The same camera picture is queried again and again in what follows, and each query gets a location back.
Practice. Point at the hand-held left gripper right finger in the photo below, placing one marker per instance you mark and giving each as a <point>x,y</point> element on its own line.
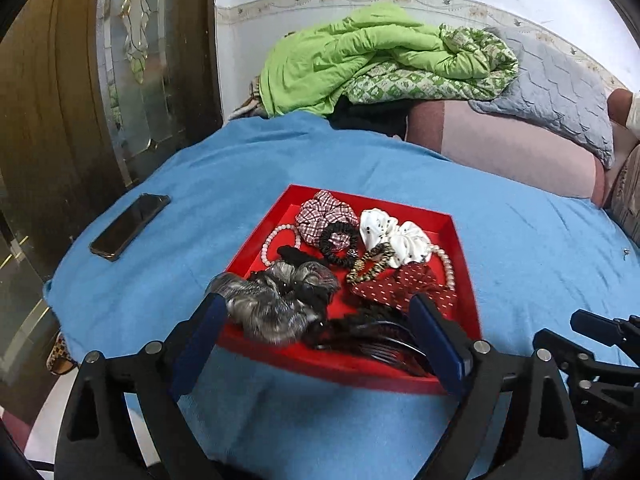
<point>435,335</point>

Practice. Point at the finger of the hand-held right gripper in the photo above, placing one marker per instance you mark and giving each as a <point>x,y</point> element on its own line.
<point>600,325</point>
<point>595,390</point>

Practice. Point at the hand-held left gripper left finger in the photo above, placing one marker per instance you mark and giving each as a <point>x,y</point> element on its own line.
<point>200,340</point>

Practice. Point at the red dotted bow scrunchie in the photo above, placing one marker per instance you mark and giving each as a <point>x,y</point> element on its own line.
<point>400,285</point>

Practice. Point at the grey furry scrunchie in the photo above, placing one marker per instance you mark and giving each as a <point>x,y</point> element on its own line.
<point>265,305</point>

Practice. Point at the red tray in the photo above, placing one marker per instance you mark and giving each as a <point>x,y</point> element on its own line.
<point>350,366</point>

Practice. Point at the leopard print scrunchie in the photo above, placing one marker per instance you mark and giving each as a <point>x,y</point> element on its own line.
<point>356,270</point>

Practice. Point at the large black scrunchie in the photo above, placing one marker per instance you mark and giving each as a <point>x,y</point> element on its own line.
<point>292,255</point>

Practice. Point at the small black scrunchie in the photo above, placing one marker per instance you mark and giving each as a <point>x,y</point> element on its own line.
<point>325,245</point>

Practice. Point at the dark translucent hair claw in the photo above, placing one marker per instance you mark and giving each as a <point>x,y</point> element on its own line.
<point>390,347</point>

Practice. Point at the small metal pin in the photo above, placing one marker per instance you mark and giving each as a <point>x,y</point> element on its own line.
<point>625,253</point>

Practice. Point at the white dotted scrunchie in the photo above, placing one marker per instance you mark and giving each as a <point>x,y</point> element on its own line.
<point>400,240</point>

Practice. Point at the blue blanket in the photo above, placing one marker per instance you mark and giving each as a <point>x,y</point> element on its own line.
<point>525,240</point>

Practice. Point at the black smartphone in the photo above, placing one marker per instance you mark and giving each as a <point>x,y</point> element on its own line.
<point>130,227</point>

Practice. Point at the patterned brown cloth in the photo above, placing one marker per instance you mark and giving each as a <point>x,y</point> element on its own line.
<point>627,195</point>

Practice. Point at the leopard print shoe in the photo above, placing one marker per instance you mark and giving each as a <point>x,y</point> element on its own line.
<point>60,355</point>

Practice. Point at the red checked scrunchie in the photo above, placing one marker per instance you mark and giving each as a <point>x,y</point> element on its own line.
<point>315,215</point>

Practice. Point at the pink sofa cushion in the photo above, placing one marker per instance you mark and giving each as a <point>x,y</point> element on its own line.
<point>500,145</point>

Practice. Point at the black cloth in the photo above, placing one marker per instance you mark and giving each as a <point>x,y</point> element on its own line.
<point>370,117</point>

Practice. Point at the grey quilted pillow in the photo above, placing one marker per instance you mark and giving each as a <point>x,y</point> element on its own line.
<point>560,100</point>

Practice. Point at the beige cloth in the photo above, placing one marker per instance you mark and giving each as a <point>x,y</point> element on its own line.
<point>247,107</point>

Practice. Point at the wooden door with glass panel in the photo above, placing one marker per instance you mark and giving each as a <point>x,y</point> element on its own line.
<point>50,110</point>

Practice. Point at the green quilt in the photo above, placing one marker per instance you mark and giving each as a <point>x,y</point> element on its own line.
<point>325,60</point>

